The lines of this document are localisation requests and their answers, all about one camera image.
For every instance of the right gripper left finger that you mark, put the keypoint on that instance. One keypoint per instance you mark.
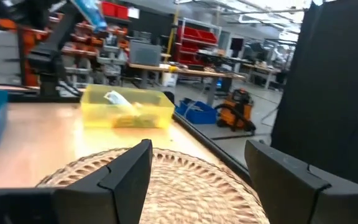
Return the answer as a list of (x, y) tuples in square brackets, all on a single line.
[(123, 193)]

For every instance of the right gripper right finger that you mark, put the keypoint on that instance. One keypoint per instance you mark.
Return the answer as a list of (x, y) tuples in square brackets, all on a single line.
[(291, 193)]

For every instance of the green crunchy granola bar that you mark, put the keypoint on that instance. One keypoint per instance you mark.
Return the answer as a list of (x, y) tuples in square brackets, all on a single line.
[(135, 120)]

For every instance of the silver and blue granola bar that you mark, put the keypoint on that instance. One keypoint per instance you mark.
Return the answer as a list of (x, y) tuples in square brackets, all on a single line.
[(117, 98)]

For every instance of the blue oatmeal raisin bar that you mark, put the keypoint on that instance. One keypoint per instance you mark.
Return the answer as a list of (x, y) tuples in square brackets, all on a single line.
[(90, 14)]

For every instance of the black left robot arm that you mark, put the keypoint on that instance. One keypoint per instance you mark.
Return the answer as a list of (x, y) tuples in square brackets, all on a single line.
[(47, 62)]

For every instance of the round woven placemat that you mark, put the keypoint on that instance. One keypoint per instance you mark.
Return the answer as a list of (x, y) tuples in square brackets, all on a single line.
[(191, 186)]

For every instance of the orange shop vacuum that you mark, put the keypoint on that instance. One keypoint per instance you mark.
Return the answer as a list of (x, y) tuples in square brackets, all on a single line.
[(235, 115)]

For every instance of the black curtain partition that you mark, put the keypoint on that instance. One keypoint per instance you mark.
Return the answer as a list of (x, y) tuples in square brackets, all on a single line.
[(328, 93)]

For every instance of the blue storage crate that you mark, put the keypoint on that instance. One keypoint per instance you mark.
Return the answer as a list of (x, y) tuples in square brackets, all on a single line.
[(197, 115)]

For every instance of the wooden workbench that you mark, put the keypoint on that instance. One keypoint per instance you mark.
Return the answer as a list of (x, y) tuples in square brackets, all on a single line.
[(191, 72)]

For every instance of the grey box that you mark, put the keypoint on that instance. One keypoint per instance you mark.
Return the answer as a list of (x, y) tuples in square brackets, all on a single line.
[(145, 53)]

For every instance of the red bin shelf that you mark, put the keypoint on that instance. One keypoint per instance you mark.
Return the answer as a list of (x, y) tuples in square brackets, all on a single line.
[(194, 40)]

